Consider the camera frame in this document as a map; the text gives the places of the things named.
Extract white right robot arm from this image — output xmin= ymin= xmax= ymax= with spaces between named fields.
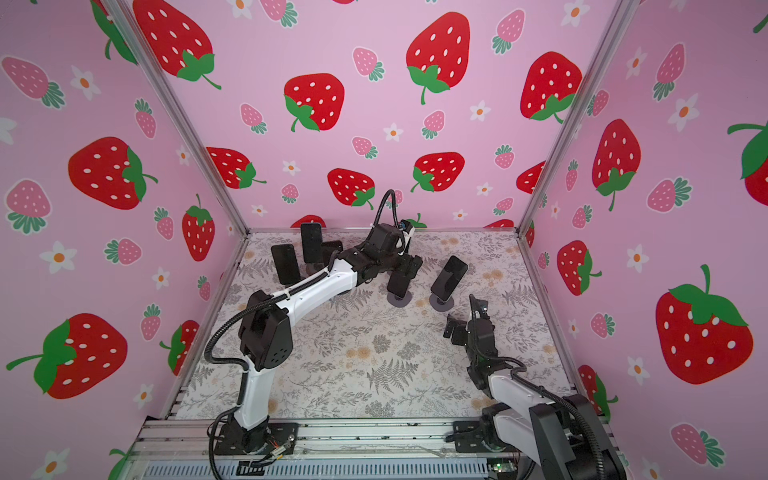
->
xmin=444 ymin=295 xmax=627 ymax=479

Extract aluminium corner post right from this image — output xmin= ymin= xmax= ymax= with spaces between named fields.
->
xmin=517 ymin=0 xmax=640 ymax=238

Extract grey stand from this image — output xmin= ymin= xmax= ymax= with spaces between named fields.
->
xmin=429 ymin=294 xmax=454 ymax=313
xmin=387 ymin=291 xmax=413 ymax=308

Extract aluminium corner post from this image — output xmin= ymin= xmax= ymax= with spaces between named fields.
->
xmin=517 ymin=0 xmax=640 ymax=238
xmin=105 ymin=1 xmax=249 ymax=237

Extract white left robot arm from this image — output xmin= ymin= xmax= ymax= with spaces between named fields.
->
xmin=222 ymin=220 xmax=423 ymax=453

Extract purple edged black phone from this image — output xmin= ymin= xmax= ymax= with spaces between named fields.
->
xmin=387 ymin=256 xmax=423 ymax=298

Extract silver edged black phone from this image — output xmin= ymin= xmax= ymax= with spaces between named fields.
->
xmin=430 ymin=255 xmax=468 ymax=303

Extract aluminium corner post left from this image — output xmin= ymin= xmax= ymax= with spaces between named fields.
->
xmin=105 ymin=1 xmax=249 ymax=237

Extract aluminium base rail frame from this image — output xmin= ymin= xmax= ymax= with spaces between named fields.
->
xmin=119 ymin=416 xmax=625 ymax=480

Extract grey stand right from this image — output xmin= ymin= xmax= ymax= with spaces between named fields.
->
xmin=429 ymin=294 xmax=454 ymax=313

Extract grey stand centre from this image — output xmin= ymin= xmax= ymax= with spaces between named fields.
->
xmin=387 ymin=291 xmax=413 ymax=308

